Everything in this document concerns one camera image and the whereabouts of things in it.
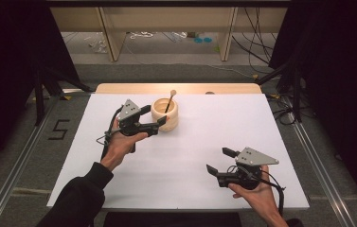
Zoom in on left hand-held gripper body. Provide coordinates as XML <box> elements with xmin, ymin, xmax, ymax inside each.
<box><xmin>116</xmin><ymin>98</ymin><xmax>160</xmax><ymax>137</ymax></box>

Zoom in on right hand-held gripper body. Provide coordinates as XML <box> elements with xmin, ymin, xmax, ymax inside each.
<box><xmin>216</xmin><ymin>147</ymin><xmax>280</xmax><ymax>191</ymax></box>

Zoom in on cream ribbed cup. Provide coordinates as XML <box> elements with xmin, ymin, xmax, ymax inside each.
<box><xmin>150</xmin><ymin>97</ymin><xmax>180</xmax><ymax>132</ymax></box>

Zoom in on wooden spoon with dark handle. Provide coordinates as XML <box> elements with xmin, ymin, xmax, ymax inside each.
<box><xmin>164</xmin><ymin>89</ymin><xmax>178</xmax><ymax>114</ymax></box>

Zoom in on person's left hand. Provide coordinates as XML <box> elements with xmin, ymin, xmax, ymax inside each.
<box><xmin>99</xmin><ymin>117</ymin><xmax>149</xmax><ymax>173</ymax></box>

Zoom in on person's right hand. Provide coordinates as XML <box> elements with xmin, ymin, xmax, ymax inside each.
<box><xmin>227</xmin><ymin>165</ymin><xmax>289</xmax><ymax>226</ymax></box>

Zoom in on wooden table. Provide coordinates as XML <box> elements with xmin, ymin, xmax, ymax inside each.
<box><xmin>95</xmin><ymin>82</ymin><xmax>263</xmax><ymax>95</ymax></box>

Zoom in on white board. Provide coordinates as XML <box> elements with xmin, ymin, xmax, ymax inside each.
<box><xmin>46</xmin><ymin>93</ymin><xmax>311</xmax><ymax>212</ymax></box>

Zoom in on clear plastic wrapping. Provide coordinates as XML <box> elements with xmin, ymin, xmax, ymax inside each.
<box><xmin>83</xmin><ymin>35</ymin><xmax>109</xmax><ymax>54</ymax></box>

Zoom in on black tripod stand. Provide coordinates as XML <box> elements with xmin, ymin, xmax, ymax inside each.
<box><xmin>255</xmin><ymin>55</ymin><xmax>304</xmax><ymax>124</ymax></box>
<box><xmin>33</xmin><ymin>64</ymin><xmax>93</xmax><ymax>127</ymax></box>

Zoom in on blue round discs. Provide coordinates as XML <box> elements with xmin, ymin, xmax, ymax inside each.
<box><xmin>193</xmin><ymin>36</ymin><xmax>214</xmax><ymax>44</ymax></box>

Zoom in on beige wooden shelf unit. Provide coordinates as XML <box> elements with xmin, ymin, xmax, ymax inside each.
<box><xmin>50</xmin><ymin>7</ymin><xmax>288</xmax><ymax>62</ymax></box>

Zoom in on dark curtain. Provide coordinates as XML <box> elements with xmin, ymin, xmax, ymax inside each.
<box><xmin>0</xmin><ymin>0</ymin><xmax>82</xmax><ymax>183</ymax></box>
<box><xmin>269</xmin><ymin>0</ymin><xmax>357</xmax><ymax>218</ymax></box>

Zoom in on left hand-held gripper black cable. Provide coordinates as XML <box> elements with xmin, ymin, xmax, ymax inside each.
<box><xmin>96</xmin><ymin>106</ymin><xmax>124</xmax><ymax>161</ymax></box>

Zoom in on hand-held gripper black cable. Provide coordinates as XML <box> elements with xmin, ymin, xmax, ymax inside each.
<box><xmin>227</xmin><ymin>164</ymin><xmax>286</xmax><ymax>218</ymax></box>
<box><xmin>96</xmin><ymin>106</ymin><xmax>124</xmax><ymax>161</ymax></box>

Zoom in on right hand-held gripper black cable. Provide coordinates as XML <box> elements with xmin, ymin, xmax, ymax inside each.
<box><xmin>227</xmin><ymin>164</ymin><xmax>286</xmax><ymax>218</ymax></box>

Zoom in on black floor cables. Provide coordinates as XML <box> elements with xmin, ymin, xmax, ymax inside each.
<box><xmin>266</xmin><ymin>94</ymin><xmax>297</xmax><ymax>126</ymax></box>

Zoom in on aluminium floor rail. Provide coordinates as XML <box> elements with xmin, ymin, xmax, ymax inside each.
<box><xmin>280</xmin><ymin>94</ymin><xmax>357</xmax><ymax>227</ymax></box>
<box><xmin>0</xmin><ymin>94</ymin><xmax>61</xmax><ymax>227</ymax></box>

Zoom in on white coiled cord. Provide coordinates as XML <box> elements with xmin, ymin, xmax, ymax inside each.
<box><xmin>129</xmin><ymin>30</ymin><xmax>154</xmax><ymax>41</ymax></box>

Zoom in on hanging black cables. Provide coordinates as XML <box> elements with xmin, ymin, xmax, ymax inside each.
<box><xmin>231</xmin><ymin>7</ymin><xmax>277</xmax><ymax>76</ymax></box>

